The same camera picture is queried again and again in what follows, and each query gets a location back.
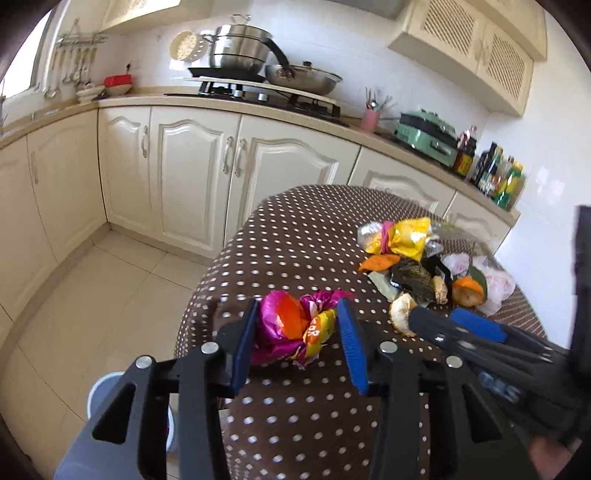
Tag cream lattice wall cabinet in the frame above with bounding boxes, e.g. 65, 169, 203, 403
388, 0, 548, 116

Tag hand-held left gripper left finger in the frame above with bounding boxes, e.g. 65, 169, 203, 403
55, 299, 259, 480

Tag magenta orange snack wrapper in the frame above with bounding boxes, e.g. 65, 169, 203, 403
252, 290, 356, 370

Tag orange mandarin peel cup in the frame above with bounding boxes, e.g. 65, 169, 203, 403
451, 276, 485, 309

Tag dark soy sauce bottle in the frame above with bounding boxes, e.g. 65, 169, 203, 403
452, 124, 478, 181

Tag curled mandarin peel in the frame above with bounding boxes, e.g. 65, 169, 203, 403
389, 293, 420, 337

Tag pale green wrapper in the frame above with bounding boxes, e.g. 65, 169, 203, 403
368, 271, 399, 301

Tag steel wok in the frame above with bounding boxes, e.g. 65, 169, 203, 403
265, 61, 343, 95

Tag hanging utensil rack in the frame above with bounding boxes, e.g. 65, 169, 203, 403
44, 32, 109, 100

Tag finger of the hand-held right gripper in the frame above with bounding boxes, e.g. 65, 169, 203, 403
450, 308, 568, 361
409, 307, 555, 372

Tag brown polka dot tablecloth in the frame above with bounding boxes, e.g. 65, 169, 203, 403
173, 185, 548, 480

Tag silver foil wrapper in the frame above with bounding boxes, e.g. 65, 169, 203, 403
358, 222, 386, 254

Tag steel stockpot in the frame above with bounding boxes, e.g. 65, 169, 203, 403
203, 14, 273, 72

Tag clear seasoning bottle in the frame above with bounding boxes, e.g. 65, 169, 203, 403
487, 150, 513, 199

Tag cream base cabinets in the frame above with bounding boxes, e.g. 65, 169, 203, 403
0, 105, 522, 324

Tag pink utensil holder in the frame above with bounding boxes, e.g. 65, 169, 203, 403
360, 87, 398, 134

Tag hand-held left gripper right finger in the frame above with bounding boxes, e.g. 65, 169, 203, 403
336, 298, 539, 480

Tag dark green oil bottle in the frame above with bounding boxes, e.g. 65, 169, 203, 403
473, 142, 497, 188

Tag black snack packet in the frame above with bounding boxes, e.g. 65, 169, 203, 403
390, 258, 446, 305

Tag yellow snack wrapper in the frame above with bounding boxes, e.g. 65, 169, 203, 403
379, 217, 439, 261

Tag blue trash bin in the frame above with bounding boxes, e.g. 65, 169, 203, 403
87, 374, 180, 455

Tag black gas stove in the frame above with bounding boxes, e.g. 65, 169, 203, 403
164, 76, 349, 127

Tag cream colander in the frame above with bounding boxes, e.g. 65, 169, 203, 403
170, 31, 208, 63

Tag green electric cooker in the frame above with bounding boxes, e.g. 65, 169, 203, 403
394, 109, 460, 167

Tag pink plastic bag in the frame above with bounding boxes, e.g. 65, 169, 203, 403
441, 251, 517, 317

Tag flat orange peel piece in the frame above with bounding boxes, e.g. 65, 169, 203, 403
359, 254, 402, 273

